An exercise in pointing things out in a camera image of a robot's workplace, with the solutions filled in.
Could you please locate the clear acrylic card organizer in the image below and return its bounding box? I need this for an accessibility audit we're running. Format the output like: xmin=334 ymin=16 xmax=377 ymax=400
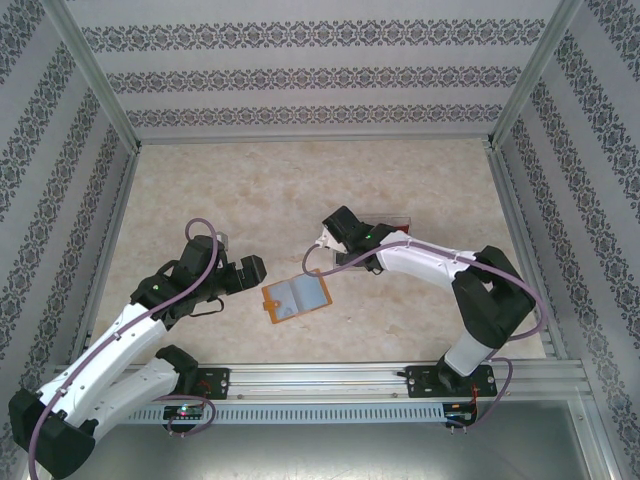
xmin=330 ymin=213 xmax=413 ymax=274

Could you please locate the orange leather card holder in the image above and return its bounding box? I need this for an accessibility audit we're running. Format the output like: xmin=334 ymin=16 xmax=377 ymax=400
xmin=261 ymin=268 xmax=334 ymax=325

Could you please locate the grey metal sheet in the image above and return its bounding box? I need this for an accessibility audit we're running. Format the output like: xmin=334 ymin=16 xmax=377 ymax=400
xmin=94 ymin=422 xmax=601 ymax=480

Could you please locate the left gripper thin black cable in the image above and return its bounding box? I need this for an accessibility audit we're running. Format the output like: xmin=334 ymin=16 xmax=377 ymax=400
xmin=188 ymin=297 xmax=227 ymax=318

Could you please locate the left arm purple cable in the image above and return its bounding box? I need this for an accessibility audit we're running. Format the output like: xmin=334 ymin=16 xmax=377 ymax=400
xmin=28 ymin=217 xmax=222 ymax=479

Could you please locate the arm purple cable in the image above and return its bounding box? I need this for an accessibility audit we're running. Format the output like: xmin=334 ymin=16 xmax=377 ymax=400
xmin=28 ymin=217 xmax=222 ymax=479
xmin=302 ymin=241 xmax=545 ymax=432

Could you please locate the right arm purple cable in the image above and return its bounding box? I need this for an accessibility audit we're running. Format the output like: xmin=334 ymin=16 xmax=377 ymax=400
xmin=302 ymin=241 xmax=545 ymax=432

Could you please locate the left aluminium side rail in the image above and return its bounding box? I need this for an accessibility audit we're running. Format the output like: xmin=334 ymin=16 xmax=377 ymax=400
xmin=69 ymin=147 xmax=142 ymax=366

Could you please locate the aluminium side rail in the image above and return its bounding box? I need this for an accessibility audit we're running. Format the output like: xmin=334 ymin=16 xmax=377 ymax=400
xmin=69 ymin=147 xmax=142 ymax=366
xmin=485 ymin=144 xmax=569 ymax=361

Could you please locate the aluminium back rail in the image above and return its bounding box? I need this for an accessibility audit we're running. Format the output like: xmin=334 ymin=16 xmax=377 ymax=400
xmin=134 ymin=133 xmax=496 ymax=147

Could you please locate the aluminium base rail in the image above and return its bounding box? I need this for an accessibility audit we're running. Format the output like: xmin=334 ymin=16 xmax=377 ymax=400
xmin=124 ymin=363 xmax=587 ymax=401

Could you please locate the perforated grey cable duct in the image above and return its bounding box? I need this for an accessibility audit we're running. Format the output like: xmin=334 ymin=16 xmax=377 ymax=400
xmin=124 ymin=402 xmax=446 ymax=425

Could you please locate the right aluminium side rail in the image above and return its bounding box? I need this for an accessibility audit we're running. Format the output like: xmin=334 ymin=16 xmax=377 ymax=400
xmin=485 ymin=144 xmax=569 ymax=361

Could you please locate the left aluminium frame post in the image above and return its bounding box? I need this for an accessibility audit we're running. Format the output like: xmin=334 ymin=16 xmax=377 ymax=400
xmin=47 ymin=0 xmax=142 ymax=151

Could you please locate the aluminium frame post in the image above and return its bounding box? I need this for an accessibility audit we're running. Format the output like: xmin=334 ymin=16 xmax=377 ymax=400
xmin=47 ymin=0 xmax=142 ymax=151
xmin=487 ymin=0 xmax=586 ymax=150

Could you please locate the right aluminium frame post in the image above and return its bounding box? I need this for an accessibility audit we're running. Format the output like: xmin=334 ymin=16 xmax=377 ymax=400
xmin=487 ymin=0 xmax=586 ymax=150

